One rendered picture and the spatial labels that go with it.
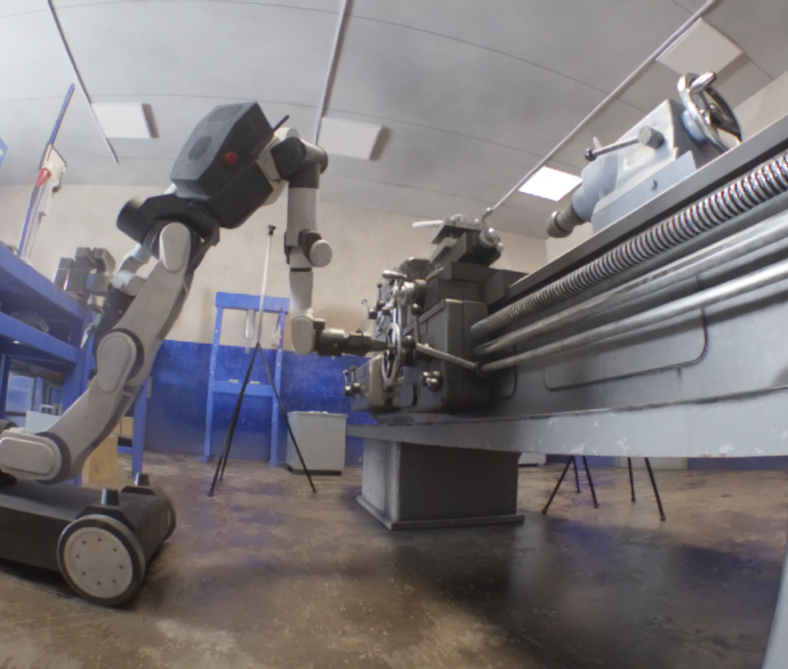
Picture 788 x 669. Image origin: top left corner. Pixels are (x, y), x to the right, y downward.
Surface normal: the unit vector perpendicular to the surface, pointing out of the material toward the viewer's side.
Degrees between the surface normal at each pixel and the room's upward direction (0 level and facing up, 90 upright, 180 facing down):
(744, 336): 90
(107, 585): 90
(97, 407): 114
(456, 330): 90
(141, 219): 110
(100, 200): 90
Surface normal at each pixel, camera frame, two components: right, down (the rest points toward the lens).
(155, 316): 0.33, -0.19
